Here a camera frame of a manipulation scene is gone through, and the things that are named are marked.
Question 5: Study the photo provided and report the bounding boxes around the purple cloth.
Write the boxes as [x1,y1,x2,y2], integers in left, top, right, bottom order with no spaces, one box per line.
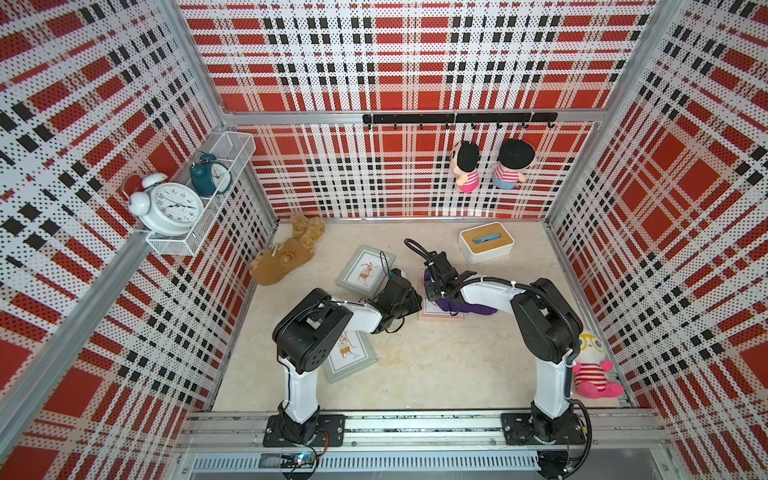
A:
[423,270,497,316]

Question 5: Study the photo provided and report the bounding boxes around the pink picture frame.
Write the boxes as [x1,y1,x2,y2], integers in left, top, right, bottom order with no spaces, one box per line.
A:
[417,270,464,322]

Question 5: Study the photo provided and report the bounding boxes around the green picture frame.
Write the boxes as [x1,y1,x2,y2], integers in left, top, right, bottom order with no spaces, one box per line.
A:
[323,331,377,383]
[336,245,396,298]

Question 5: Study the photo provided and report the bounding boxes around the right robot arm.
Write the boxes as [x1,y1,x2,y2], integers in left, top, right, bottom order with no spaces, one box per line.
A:
[424,252,583,442]

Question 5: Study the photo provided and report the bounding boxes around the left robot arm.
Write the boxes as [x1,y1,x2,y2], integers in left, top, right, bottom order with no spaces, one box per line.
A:
[272,269,423,429]

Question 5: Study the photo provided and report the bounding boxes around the white tissue box wooden lid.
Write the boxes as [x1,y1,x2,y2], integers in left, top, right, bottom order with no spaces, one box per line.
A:
[458,222,515,264]

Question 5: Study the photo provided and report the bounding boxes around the doll with pink clothes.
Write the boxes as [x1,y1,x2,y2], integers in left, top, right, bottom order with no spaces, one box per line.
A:
[450,141,480,194]

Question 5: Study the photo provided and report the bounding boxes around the brown plush toy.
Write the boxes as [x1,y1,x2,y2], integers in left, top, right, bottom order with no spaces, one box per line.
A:
[249,212,325,286]

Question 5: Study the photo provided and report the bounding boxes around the doll with blue clothes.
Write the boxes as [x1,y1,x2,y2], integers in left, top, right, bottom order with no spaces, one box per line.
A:
[492,138,535,190]

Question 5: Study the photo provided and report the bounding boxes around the white pink plush toy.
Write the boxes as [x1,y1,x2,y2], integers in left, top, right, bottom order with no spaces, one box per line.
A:
[572,331,624,399]

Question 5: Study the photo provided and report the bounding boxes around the green circuit board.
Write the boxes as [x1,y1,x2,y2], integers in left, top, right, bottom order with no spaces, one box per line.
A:
[280,452,316,470]

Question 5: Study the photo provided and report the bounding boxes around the teal alarm clock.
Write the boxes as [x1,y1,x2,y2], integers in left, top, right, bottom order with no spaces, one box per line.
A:
[189,153,233,197]

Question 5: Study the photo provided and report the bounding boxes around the white alarm clock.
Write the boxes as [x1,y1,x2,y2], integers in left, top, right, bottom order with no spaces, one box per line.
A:
[128,173,204,237]

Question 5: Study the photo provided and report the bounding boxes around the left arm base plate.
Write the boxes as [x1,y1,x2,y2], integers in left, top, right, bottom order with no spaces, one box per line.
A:
[262,413,347,448]

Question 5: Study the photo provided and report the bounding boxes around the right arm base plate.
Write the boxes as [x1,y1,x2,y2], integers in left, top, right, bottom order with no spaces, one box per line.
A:
[501,410,587,446]

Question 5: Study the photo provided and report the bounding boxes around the black hook rail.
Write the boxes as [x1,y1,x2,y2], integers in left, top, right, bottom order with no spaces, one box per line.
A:
[362,112,558,126]

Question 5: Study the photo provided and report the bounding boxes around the white wire shelf basket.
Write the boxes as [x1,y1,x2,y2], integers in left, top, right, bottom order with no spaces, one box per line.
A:
[129,131,255,256]

